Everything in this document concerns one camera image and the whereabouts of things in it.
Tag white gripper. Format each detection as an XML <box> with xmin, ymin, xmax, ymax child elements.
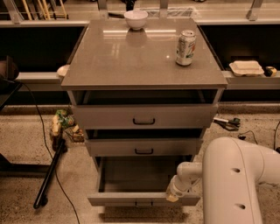
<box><xmin>166</xmin><ymin>175</ymin><xmax>192</xmax><ymax>202</ymax></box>

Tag grey drawer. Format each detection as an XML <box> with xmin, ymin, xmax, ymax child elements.
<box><xmin>85</xmin><ymin>138</ymin><xmax>202</xmax><ymax>157</ymax></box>
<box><xmin>88</xmin><ymin>156</ymin><xmax>200</xmax><ymax>207</ymax></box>
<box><xmin>72</xmin><ymin>105</ymin><xmax>218</xmax><ymax>130</ymax></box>

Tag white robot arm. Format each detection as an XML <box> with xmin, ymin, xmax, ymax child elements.
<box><xmin>166</xmin><ymin>137</ymin><xmax>280</xmax><ymax>224</ymax></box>

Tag grey drawer cabinet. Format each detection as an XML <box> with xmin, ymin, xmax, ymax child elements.
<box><xmin>60</xmin><ymin>18</ymin><xmax>228</xmax><ymax>182</ymax></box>

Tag black pole on floor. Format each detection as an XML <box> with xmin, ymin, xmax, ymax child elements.
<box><xmin>33</xmin><ymin>139</ymin><xmax>66</xmax><ymax>209</ymax></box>

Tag snack bags pile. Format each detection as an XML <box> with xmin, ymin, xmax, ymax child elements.
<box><xmin>50</xmin><ymin>109</ymin><xmax>84</xmax><ymax>143</ymax></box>

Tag white foam takeout container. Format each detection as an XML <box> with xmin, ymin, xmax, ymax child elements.
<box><xmin>229</xmin><ymin>60</ymin><xmax>264</xmax><ymax>76</ymax></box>

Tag white soda can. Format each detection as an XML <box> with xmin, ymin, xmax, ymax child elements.
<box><xmin>176</xmin><ymin>30</ymin><xmax>196</xmax><ymax>66</ymax></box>

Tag yellow tape measure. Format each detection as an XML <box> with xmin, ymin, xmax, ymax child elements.
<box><xmin>264</xmin><ymin>66</ymin><xmax>277</xmax><ymax>77</ymax></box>

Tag white plate on ledge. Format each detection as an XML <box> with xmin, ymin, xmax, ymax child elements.
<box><xmin>57</xmin><ymin>65</ymin><xmax>70</xmax><ymax>77</ymax></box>

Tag white bowl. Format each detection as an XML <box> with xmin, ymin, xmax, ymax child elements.
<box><xmin>124</xmin><ymin>10</ymin><xmax>148</xmax><ymax>30</ymax></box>

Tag dark chair left edge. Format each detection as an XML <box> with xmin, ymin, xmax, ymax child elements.
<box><xmin>0</xmin><ymin>56</ymin><xmax>21</xmax><ymax>110</ymax></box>

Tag scissors with dark handles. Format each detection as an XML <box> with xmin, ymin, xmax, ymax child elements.
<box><xmin>213</xmin><ymin>117</ymin><xmax>241</xmax><ymax>131</ymax></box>

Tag black cable on floor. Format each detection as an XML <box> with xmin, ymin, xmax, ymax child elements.
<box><xmin>17</xmin><ymin>81</ymin><xmax>81</xmax><ymax>224</ymax></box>

